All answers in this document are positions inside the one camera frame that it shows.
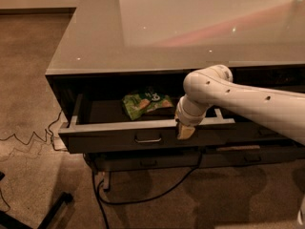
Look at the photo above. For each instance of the grey drawer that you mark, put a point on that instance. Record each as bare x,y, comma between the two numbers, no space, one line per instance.
101,126
247,155
143,161
249,131

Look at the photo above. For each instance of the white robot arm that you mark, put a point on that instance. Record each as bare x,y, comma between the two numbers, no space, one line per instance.
280,111

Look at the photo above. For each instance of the grey drawer cabinet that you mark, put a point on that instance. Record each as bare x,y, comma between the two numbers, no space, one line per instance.
114,47

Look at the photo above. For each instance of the green snack bag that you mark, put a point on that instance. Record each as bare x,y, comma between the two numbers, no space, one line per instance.
143,101

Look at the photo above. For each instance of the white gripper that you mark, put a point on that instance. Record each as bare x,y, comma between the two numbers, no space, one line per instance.
192,120

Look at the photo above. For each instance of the black stand leg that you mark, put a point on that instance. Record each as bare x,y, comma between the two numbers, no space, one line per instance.
8,222

